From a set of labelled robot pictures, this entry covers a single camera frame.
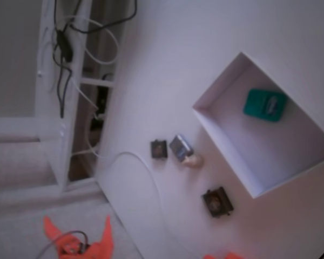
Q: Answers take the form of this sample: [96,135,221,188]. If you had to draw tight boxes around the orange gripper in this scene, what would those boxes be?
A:
[43,215,116,259]

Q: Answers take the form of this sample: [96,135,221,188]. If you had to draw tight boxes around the white charger cable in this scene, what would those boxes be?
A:
[70,77,106,160]

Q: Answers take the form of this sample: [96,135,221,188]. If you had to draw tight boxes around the grey metal tin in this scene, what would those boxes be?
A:
[169,134,194,162]

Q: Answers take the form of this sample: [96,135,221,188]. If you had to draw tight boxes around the white looped cable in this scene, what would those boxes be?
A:
[67,15,119,65]

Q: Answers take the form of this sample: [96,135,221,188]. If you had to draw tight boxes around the green cube box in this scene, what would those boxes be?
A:
[242,88,288,124]

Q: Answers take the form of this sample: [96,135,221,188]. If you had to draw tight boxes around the small beige animal figurine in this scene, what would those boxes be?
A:
[183,153,205,168]

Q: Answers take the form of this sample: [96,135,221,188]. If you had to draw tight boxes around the black power strip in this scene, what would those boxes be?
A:
[96,72,114,130]

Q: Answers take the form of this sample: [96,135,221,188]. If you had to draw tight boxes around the white cardboard bin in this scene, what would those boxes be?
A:
[191,51,324,200]

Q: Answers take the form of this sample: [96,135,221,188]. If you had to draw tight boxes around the black cable with switch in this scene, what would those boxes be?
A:
[52,0,138,119]

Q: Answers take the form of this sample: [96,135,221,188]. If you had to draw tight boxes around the black clear-lid jewel box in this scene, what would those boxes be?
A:
[201,186,235,218]
[150,139,168,160]

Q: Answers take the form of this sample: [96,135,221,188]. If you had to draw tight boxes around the arm servo wires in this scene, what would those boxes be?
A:
[36,230,91,259]

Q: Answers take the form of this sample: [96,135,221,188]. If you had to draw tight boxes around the long white cable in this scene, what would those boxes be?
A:
[105,151,203,259]

